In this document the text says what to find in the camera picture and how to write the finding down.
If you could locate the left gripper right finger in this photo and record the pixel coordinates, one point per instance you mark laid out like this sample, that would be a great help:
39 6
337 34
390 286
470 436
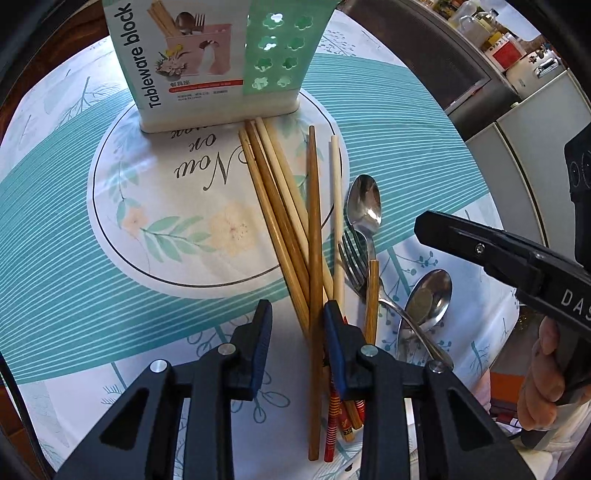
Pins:
457 439

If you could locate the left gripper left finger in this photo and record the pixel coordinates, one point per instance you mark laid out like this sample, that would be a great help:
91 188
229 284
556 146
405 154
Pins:
136 438

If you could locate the steel soup spoon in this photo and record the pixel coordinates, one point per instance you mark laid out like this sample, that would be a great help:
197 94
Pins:
427 305

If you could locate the red patterned chopstick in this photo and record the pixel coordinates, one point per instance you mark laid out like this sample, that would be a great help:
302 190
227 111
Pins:
332 424

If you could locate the steel fork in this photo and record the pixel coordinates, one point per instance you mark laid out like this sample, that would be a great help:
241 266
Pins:
353 259

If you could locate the wooden handled steel spoon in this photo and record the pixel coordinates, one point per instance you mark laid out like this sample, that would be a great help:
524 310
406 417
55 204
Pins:
364 214

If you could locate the light bamboo chopstick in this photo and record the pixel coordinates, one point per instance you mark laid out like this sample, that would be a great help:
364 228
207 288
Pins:
339 272

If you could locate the dark bamboo chopstick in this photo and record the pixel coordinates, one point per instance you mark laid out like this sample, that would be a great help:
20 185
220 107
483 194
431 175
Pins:
315 270

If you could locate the brown bamboo chopstick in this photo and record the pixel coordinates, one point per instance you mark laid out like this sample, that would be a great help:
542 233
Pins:
286 266

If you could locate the beige bamboo chopstick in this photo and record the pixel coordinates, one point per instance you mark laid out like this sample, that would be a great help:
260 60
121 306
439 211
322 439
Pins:
295 184

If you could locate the pale bamboo chopstick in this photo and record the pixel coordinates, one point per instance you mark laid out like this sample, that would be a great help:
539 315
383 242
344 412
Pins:
288 198

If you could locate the tan bamboo chopstick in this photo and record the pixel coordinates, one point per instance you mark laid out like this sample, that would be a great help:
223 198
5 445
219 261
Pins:
279 211

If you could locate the dark kitchen cabinet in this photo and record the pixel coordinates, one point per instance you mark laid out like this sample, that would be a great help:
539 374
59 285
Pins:
471 91

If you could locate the right hand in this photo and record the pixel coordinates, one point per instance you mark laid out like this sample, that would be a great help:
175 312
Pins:
544 383

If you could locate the white refrigerator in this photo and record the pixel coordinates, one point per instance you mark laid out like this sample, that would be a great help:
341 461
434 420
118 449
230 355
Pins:
521 157

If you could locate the floral teal tablecloth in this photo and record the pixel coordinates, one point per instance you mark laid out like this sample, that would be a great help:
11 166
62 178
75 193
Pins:
119 248

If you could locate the red label jar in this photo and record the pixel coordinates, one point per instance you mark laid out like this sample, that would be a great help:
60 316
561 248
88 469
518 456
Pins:
505 53

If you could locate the green tableware holder box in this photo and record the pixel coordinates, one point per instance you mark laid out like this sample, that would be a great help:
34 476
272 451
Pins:
202 63

